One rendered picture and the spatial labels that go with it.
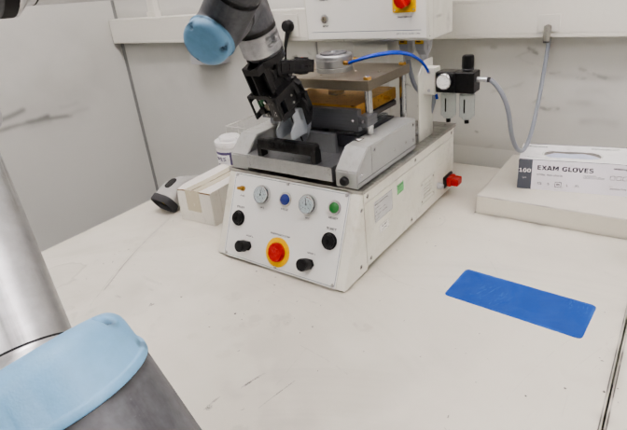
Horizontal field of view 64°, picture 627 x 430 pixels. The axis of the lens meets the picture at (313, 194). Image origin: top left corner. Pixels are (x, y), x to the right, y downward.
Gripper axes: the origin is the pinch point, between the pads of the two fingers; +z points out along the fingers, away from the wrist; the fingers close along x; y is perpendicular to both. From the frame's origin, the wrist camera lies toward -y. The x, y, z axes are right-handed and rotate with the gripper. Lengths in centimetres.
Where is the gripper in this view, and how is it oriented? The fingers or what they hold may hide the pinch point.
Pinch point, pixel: (303, 134)
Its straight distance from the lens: 105.5
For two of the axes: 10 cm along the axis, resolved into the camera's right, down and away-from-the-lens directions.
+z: 2.9, 7.3, 6.2
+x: 8.1, 1.6, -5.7
